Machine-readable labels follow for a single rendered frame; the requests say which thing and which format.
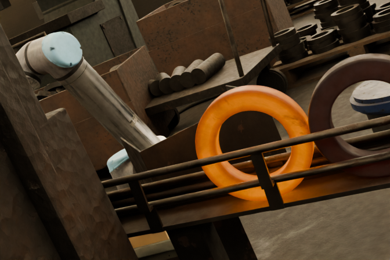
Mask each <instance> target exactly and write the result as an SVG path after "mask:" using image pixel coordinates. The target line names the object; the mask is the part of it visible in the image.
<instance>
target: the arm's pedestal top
mask: <svg viewBox="0 0 390 260"><path fill-rule="evenodd" d="M170 250H174V247H173V245H172V243H171V241H170V239H168V240H164V241H160V242H157V243H153V244H148V245H144V246H141V247H136V248H134V251H135V253H136V255H137V257H138V258H141V257H146V256H149V255H153V254H158V253H161V252H166V251H170Z"/></svg>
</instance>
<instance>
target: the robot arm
mask: <svg viewBox="0 0 390 260"><path fill-rule="evenodd" d="M80 47H81V45H80V43H79V42H78V40H77V39H76V38H75V37H74V36H73V35H71V34H69V33H67V32H54V33H51V34H48V35H47V36H44V37H42V38H38V39H36V40H33V41H30V42H28V43H27V44H25V45H24V46H23V47H22V48H21V49H20V50H19V51H18V52H17V53H16V56H17V58H18V60H19V62H20V64H21V66H22V68H23V70H24V72H25V74H26V76H27V78H28V80H29V82H30V85H31V87H32V89H33V91H35V90H37V89H39V87H40V85H41V81H42V79H43V77H44V76H45V75H46V74H50V75H51V76H52V77H53V78H54V79H55V80H56V81H57V82H60V83H61V84H62V85H63V86H64V87H65V88H66V89H67V90H68V91H69V92H70V93H71V94H72V95H73V96H74V97H75V98H76V99H77V100H78V101H79V102H80V103H81V104H82V105H83V106H84V107H85V108H86V109H87V110H88V111H89V112H90V113H91V114H92V115H93V116H94V117H95V118H96V119H97V121H98V122H99V123H100V124H101V125H102V126H103V127H104V128H105V129H106V130H107V131H108V132H109V133H110V134H111V135H112V136H113V137H114V138H115V139H116V140H117V141H118V142H119V143H120V144H121V145H122V146H123V144H122V141H121V139H120V138H123V139H125V140H126V141H127V142H129V143H130V144H131V145H133V146H135V147H136V148H137V149H139V150H140V151H142V150H144V149H146V148H148V147H150V146H152V145H154V144H156V143H158V142H160V141H162V140H164V139H166V138H165V137H164V136H156V135H155V134H154V133H153V132H152V131H151V129H150V128H149V127H148V126H147V125H146V124H145V123H144V122H143V121H142V120H141V119H140V118H139V117H138V116H137V115H136V114H135V113H134V112H133V110H132V109H131V108H130V107H129V106H128V105H127V104H126V103H125V102H124V101H123V100H122V99H121V98H120V97H119V96H118V95H117V94H116V93H115V91H114V90H113V89H112V88H111V87H110V86H109V85H108V84H107V83H106V81H105V80H104V79H103V78H102V77H101V76H100V75H99V74H98V73H97V72H96V71H95V70H94V69H93V68H92V67H91V66H90V65H89V64H88V62H87V61H86V60H85V59H84V57H83V56H82V49H80ZM123 147H124V146H123ZM107 166H108V168H109V173H110V174H111V176H112V178H113V179H115V178H120V177H123V176H128V175H132V174H136V171H135V169H134V167H133V165H132V163H131V161H130V159H129V157H128V154H127V152H126V150H125V149H123V150H121V151H119V152H118V153H116V154H115V155H113V156H112V157H110V158H109V160H108V161H107Z"/></svg>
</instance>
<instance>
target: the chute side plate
mask: <svg viewBox="0 0 390 260"><path fill-rule="evenodd" d="M388 142H390V138H386V139H381V140H376V141H372V142H367V143H362V144H359V145H354V146H353V147H356V148H358V149H361V148H364V147H369V146H375V145H380V144H383V143H388ZM318 157H324V156H323V155H322V154H321V153H317V154H313V157H312V159H313V158H318ZM327 164H331V163H327ZM327 164H322V165H327ZM318 166H321V165H317V166H314V167H318ZM310 168H313V167H310ZM240 171H241V172H243V173H249V172H254V171H255V168H254V167H253V168H248V169H242V170H240ZM343 172H345V171H343V170H339V171H333V172H328V173H324V174H319V175H313V176H308V177H305V178H304V179H303V180H308V179H314V178H319V177H323V176H329V175H334V174H339V173H343ZM303 180H302V181H303ZM208 181H211V180H210V179H209V177H207V178H202V179H197V180H192V181H189V182H183V183H178V184H175V185H170V186H168V188H169V190H170V189H176V188H179V187H184V186H189V185H194V184H198V183H203V182H208ZM214 188H217V187H213V188H209V189H214ZM204 190H208V189H204ZM200 191H203V190H199V191H195V192H200ZM156 192H157V191H156V189H151V190H147V191H144V193H145V195H147V194H152V193H156ZM190 193H194V192H190ZM185 194H189V193H185ZM181 195H184V194H180V195H176V196H181ZM226 196H231V195H230V194H228V193H226V194H221V195H217V196H212V197H207V198H201V199H198V200H193V201H187V202H184V203H179V204H175V206H176V207H178V206H181V205H187V204H192V203H197V202H201V201H207V200H212V199H215V198H221V197H226ZM172 197H175V196H172ZM128 198H133V194H128V195H125V196H119V197H115V198H110V201H111V202H114V201H119V200H124V199H128ZM133 205H136V204H133ZM129 206H132V205H128V206H124V207H129ZM119 208H123V207H119ZM114 209H118V208H114ZM156 209H157V210H163V207H159V208H156ZM139 214H140V212H134V213H130V214H125V215H120V216H118V218H124V217H128V216H133V215H139Z"/></svg>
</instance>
